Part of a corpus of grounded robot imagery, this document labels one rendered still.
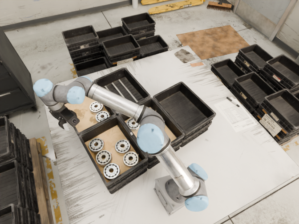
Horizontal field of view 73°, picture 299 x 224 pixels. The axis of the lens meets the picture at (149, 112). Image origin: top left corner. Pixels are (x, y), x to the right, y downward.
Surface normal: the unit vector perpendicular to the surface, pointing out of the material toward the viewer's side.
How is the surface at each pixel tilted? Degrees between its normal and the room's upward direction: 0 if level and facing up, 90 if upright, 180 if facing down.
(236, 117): 0
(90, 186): 0
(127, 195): 0
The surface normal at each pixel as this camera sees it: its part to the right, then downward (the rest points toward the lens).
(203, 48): 0.02, -0.58
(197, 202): -0.03, 0.52
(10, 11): 0.43, 0.74
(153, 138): -0.17, 0.32
